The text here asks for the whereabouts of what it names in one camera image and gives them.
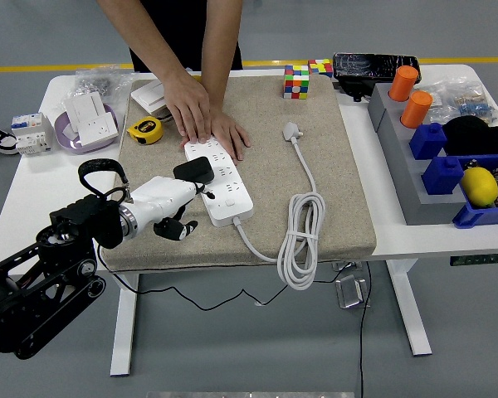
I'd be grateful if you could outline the person's right hand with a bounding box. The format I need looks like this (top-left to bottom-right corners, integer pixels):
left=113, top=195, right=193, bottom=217
left=161, top=70, right=212, bottom=144

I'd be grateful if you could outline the person's left hand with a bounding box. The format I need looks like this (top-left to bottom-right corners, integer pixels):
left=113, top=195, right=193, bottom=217
left=210, top=108, right=251, bottom=162

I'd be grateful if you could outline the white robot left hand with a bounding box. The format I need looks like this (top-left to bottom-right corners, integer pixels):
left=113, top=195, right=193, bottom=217
left=125, top=176, right=217, bottom=242

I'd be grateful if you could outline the black plug adapter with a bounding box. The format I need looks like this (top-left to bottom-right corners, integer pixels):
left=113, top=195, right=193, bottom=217
left=173, top=156, right=215, bottom=186

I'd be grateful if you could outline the white power strip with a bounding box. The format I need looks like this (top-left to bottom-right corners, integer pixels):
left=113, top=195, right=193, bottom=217
left=183, top=138, right=255, bottom=228

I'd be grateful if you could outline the thin black adapter cord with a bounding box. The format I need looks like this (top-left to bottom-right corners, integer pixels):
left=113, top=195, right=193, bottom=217
left=95, top=244, right=341, bottom=311

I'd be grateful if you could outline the yellow black tape measure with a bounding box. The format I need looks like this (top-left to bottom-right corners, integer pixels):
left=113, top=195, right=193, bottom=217
left=126, top=116, right=166, bottom=146

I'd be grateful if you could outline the grey-brown mat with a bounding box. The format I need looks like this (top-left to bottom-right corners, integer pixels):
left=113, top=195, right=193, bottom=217
left=102, top=75, right=378, bottom=273

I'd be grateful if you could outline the person's torso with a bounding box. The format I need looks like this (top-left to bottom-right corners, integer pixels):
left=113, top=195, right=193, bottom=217
left=128, top=0, right=244, bottom=74

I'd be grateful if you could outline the large colourful puzzle cube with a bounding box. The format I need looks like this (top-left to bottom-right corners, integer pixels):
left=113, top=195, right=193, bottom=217
left=282, top=65, right=311, bottom=100

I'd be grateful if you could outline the white socket panel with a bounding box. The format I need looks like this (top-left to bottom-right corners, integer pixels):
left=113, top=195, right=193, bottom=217
left=77, top=114, right=120, bottom=147

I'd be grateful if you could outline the clear bag of screws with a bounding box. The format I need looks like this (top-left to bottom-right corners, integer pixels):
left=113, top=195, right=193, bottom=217
left=72, top=65, right=138, bottom=109

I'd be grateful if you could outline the small colourful puzzle cube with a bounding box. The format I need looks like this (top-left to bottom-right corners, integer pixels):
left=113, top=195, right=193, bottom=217
left=307, top=58, right=334, bottom=79

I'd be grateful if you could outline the lilac bowl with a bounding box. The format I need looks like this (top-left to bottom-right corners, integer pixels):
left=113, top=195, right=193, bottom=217
left=53, top=103, right=121, bottom=155

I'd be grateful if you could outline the white table leg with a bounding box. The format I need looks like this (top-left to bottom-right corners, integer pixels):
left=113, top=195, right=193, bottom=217
left=109, top=271, right=140, bottom=377
left=386, top=259, right=433, bottom=357

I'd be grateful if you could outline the white circuit breaker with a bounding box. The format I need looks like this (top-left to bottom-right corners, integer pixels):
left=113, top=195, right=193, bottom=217
left=10, top=112, right=56, bottom=157

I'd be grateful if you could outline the black film-wrapped box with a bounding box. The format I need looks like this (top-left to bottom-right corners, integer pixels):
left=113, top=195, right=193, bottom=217
left=331, top=51, right=421, bottom=103

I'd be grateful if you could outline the black and white shoe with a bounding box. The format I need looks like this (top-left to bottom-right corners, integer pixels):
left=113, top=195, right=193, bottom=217
left=0, top=118, right=20, bottom=156

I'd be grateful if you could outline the grey stepped block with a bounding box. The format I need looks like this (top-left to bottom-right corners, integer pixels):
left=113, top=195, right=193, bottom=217
left=367, top=81, right=468, bottom=227

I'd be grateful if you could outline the orange cylinder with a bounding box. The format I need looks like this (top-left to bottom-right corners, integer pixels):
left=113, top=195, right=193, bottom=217
left=399, top=90, right=434, bottom=129
left=388, top=65, right=420, bottom=103

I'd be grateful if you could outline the blue block with knob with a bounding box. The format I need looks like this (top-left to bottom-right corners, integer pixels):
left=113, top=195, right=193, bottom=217
left=421, top=155, right=465, bottom=197
left=408, top=122, right=448, bottom=161

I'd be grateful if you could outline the clear bag of components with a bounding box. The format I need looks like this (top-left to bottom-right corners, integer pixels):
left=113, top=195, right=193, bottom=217
left=418, top=78, right=498, bottom=128

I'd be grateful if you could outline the blue plastic bin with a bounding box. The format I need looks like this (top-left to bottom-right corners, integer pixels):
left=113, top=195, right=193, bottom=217
left=452, top=153, right=498, bottom=230

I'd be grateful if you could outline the yellow lemon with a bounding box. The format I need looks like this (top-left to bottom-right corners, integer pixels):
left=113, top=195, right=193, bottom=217
left=459, top=166, right=498, bottom=208

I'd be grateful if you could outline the black table control panel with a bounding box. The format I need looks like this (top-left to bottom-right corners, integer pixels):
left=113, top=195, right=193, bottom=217
left=448, top=252, right=498, bottom=267

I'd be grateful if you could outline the white wall switch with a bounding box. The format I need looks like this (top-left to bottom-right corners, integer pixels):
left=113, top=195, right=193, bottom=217
left=130, top=78, right=171, bottom=116

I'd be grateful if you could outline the white power cord with plug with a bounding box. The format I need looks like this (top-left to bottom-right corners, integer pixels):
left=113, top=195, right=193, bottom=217
left=232, top=121, right=327, bottom=290

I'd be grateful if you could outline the white switch panel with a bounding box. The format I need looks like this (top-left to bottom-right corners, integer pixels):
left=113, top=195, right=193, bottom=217
left=63, top=91, right=107, bottom=133

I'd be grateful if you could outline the small silver bracket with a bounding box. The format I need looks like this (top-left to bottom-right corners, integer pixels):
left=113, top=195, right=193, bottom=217
left=330, top=260, right=364, bottom=274

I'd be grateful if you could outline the large silver bracket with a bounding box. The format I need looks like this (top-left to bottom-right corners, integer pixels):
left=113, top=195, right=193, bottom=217
left=334, top=274, right=373, bottom=310

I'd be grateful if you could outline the black table power cable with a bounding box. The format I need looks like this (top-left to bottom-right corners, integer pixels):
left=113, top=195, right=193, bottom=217
left=359, top=261, right=374, bottom=398

